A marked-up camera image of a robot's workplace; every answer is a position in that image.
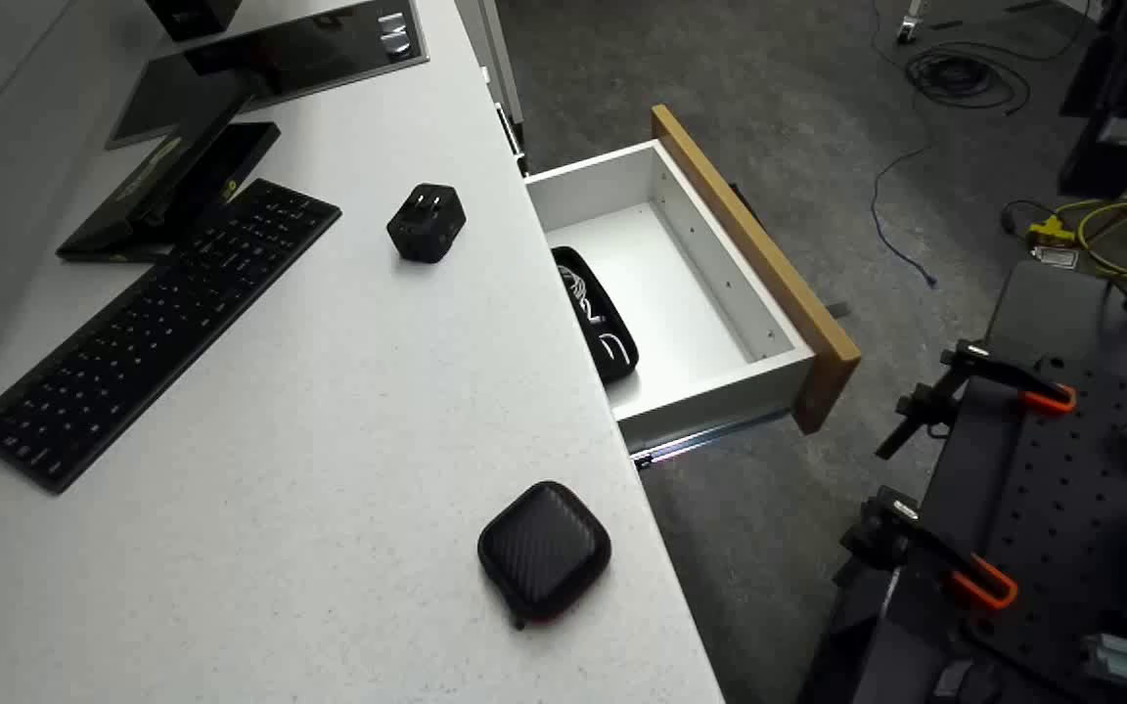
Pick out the black cube power adapter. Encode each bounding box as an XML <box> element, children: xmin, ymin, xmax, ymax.
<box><xmin>386</xmin><ymin>185</ymin><xmax>467</xmax><ymax>261</ymax></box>

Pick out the black orange clamp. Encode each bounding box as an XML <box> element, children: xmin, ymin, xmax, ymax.
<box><xmin>841</xmin><ymin>484</ymin><xmax>1021</xmax><ymax>614</ymax></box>
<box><xmin>878</xmin><ymin>340</ymin><xmax>1080</xmax><ymax>462</ymax></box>

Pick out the black rounded zipper case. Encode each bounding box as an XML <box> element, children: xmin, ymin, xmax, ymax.
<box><xmin>477</xmin><ymin>482</ymin><xmax>609</xmax><ymax>631</ymax></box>

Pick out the upper black orange clamp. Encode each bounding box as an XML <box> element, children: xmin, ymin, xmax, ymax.
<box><xmin>878</xmin><ymin>340</ymin><xmax>1080</xmax><ymax>462</ymax></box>

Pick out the thin black floor cable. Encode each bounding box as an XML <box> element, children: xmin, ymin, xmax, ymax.
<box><xmin>864</xmin><ymin>142</ymin><xmax>943</xmax><ymax>295</ymax></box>

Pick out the black coiled floor cable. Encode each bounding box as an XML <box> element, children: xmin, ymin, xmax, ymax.
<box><xmin>901</xmin><ymin>41</ymin><xmax>1034</xmax><ymax>117</ymax></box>

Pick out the lower black orange clamp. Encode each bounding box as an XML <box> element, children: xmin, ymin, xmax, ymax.
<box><xmin>841</xmin><ymin>484</ymin><xmax>1021</xmax><ymax>614</ymax></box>

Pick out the black computer monitor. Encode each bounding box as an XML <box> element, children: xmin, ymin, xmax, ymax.
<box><xmin>58</xmin><ymin>0</ymin><xmax>422</xmax><ymax>261</ymax></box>

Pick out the yellow cable bundle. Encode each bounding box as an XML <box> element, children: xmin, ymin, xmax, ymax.
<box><xmin>1025</xmin><ymin>177</ymin><xmax>1127</xmax><ymax>291</ymax></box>

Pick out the white drawer with wooden front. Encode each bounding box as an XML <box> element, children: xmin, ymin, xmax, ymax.
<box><xmin>524</xmin><ymin>104</ymin><xmax>861</xmax><ymax>462</ymax></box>

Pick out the black keyboard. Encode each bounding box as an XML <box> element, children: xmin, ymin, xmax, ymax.
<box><xmin>0</xmin><ymin>181</ymin><xmax>339</xmax><ymax>492</ymax></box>

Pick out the black pouch with white logo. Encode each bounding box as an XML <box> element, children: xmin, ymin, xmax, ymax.
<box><xmin>553</xmin><ymin>247</ymin><xmax>637</xmax><ymax>382</ymax></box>

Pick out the black perforated robot table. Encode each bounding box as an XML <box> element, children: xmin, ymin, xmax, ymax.
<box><xmin>799</xmin><ymin>261</ymin><xmax>1127</xmax><ymax>704</ymax></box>

